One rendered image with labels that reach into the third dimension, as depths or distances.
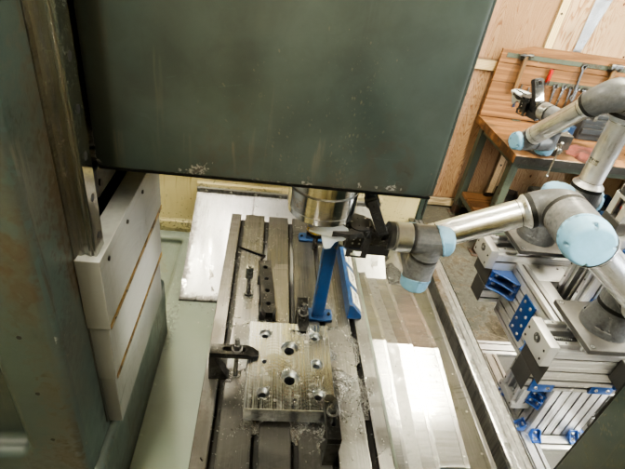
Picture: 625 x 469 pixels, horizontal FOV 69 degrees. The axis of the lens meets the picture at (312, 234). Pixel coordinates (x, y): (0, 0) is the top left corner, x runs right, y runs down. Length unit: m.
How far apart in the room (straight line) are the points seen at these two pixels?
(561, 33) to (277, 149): 3.39
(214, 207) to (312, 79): 1.43
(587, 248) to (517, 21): 2.84
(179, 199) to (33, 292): 1.50
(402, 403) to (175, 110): 1.16
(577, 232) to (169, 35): 0.94
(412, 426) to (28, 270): 1.18
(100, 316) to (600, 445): 1.10
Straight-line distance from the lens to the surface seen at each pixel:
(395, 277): 2.19
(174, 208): 2.32
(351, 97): 0.83
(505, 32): 3.89
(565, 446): 2.49
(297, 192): 0.99
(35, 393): 1.06
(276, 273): 1.69
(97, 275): 0.95
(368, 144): 0.87
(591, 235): 1.22
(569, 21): 4.08
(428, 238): 1.14
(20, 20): 0.76
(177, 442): 1.59
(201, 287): 1.99
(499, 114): 4.00
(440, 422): 1.65
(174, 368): 1.75
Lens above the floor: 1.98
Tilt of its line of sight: 34 degrees down
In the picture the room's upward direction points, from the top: 9 degrees clockwise
